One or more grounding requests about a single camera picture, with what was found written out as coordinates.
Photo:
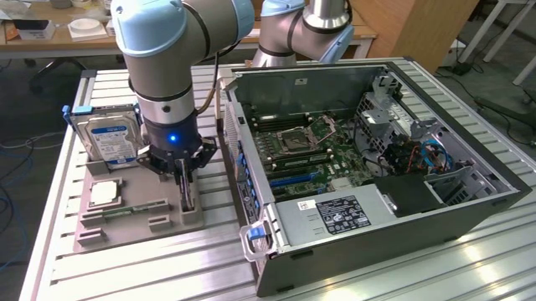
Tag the black stand leg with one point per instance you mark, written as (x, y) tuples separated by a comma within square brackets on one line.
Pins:
[(511, 109)]

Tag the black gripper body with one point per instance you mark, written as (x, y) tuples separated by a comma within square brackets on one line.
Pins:
[(171, 138)]

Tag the silver chipset heatsink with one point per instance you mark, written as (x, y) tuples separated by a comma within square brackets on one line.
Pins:
[(344, 184)]

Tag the white box with black lid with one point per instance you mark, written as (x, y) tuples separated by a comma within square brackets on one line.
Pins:
[(38, 33)]

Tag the small white labelled box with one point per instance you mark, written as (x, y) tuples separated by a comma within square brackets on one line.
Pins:
[(110, 29)]

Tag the perforated metal drive cage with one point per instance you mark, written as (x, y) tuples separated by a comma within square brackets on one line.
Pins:
[(377, 122)]

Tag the CPU socket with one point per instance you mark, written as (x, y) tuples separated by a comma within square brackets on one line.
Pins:
[(294, 139)]

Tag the metal disk bay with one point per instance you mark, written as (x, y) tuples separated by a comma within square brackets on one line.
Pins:
[(456, 188)]

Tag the grey parts rack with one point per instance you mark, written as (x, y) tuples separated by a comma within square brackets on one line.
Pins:
[(138, 194)]

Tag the wooden cabinet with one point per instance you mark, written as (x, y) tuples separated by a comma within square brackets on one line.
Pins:
[(419, 31)]

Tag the green motherboard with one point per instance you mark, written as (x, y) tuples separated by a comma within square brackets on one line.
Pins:
[(335, 160)]

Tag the blue expansion slot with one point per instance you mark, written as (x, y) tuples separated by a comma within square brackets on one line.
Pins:
[(293, 179)]

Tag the hard disk with blue bracket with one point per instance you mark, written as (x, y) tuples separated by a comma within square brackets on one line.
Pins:
[(109, 141)]

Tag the white table frame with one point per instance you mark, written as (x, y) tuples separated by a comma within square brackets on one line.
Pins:
[(506, 36)]

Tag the silver CPU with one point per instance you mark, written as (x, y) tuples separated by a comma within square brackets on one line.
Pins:
[(105, 192)]

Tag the grey power supply unit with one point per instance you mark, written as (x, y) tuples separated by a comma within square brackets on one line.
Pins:
[(301, 225)]

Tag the black open PC case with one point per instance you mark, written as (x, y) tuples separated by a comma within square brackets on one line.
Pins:
[(377, 251)]

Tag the silver socket cover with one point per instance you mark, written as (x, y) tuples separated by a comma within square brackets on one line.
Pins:
[(332, 124)]

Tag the dark RAM stick with label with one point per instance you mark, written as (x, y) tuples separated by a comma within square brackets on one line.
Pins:
[(301, 160)]

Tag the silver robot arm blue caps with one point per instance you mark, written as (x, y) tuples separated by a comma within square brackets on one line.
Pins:
[(155, 78)]

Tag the black power adapter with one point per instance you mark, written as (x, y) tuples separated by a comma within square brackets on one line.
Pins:
[(462, 69)]

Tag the blue case release latch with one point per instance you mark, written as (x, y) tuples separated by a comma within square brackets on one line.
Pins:
[(254, 234)]

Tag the wooden desk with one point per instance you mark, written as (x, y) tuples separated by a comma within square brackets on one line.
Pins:
[(54, 45)]

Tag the white block with round recess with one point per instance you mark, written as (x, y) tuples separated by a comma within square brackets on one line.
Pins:
[(87, 31)]

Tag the green RAM stick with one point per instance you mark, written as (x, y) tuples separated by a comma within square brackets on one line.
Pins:
[(126, 210)]

